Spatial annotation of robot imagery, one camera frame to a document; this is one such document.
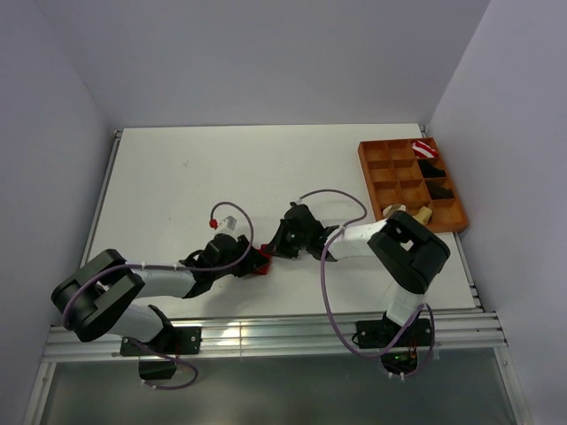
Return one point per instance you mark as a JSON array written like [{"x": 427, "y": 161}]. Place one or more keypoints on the red white striped rolled sock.
[{"x": 423, "y": 150}]

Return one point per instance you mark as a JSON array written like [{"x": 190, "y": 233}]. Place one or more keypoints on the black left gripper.
[{"x": 251, "y": 261}]

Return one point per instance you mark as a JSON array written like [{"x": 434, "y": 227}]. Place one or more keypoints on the dark brown rolled sock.
[{"x": 439, "y": 189}]

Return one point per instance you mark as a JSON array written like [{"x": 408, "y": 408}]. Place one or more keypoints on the brown striped sock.
[{"x": 391, "y": 209}]

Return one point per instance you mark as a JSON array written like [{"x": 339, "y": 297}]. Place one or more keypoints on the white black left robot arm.
[{"x": 98, "y": 299}]

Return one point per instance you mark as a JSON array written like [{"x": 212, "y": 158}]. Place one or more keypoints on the aluminium frame rail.
[{"x": 279, "y": 336}]

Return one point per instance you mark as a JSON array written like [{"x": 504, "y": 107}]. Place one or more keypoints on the yellow sock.
[{"x": 424, "y": 215}]

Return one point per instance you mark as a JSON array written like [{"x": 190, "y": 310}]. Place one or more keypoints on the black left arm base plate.
[{"x": 186, "y": 341}]

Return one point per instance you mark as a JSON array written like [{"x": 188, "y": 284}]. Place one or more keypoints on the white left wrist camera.
[{"x": 227, "y": 225}]

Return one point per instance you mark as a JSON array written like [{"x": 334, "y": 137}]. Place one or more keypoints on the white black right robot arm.
[{"x": 408, "y": 250}]

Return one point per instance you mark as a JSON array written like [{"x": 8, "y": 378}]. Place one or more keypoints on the black rolled sock upper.
[{"x": 430, "y": 171}]

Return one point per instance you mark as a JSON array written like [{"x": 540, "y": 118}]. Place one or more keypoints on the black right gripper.
[{"x": 278, "y": 245}]

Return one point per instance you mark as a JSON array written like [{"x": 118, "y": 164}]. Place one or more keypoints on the red sock with white pattern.
[{"x": 267, "y": 254}]

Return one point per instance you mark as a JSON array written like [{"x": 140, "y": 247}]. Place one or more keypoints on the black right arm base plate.
[{"x": 377, "y": 334}]

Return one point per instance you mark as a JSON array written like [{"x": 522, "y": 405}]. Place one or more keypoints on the wooden compartment tray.
[{"x": 392, "y": 176}]

